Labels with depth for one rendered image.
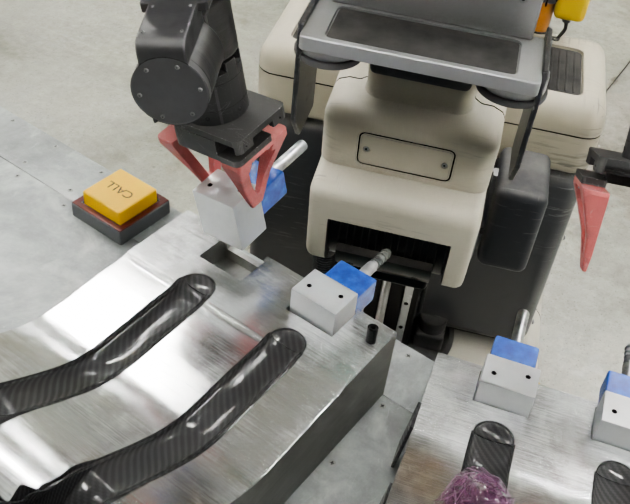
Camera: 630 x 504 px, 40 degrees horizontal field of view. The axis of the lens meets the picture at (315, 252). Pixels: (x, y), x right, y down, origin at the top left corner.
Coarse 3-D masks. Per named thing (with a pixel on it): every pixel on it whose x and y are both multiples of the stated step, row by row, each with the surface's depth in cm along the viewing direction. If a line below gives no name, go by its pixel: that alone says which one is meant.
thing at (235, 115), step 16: (224, 64) 69; (240, 64) 70; (224, 80) 69; (240, 80) 71; (224, 96) 70; (240, 96) 72; (256, 96) 74; (208, 112) 71; (224, 112) 71; (240, 112) 72; (256, 112) 73; (272, 112) 72; (192, 128) 72; (208, 128) 72; (224, 128) 71; (240, 128) 71; (256, 128) 71; (224, 144) 71; (240, 144) 70
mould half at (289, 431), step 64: (128, 256) 84; (192, 256) 85; (64, 320) 78; (192, 320) 79; (256, 320) 79; (128, 384) 73; (192, 384) 74; (320, 384) 75; (384, 384) 84; (0, 448) 62; (64, 448) 63; (256, 448) 70; (320, 448) 77
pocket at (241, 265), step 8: (216, 248) 87; (224, 248) 88; (232, 248) 88; (200, 256) 85; (208, 256) 87; (216, 256) 88; (224, 256) 89; (232, 256) 88; (240, 256) 88; (248, 256) 88; (216, 264) 88; (224, 264) 88; (232, 264) 88; (240, 264) 88; (248, 264) 88; (256, 264) 87; (232, 272) 88; (240, 272) 88; (248, 272) 88; (240, 280) 87
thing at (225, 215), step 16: (304, 144) 86; (256, 160) 84; (288, 160) 85; (224, 176) 80; (256, 176) 82; (272, 176) 82; (208, 192) 79; (224, 192) 79; (272, 192) 82; (208, 208) 80; (224, 208) 78; (240, 208) 78; (256, 208) 80; (208, 224) 82; (224, 224) 80; (240, 224) 79; (256, 224) 81; (224, 240) 82; (240, 240) 80
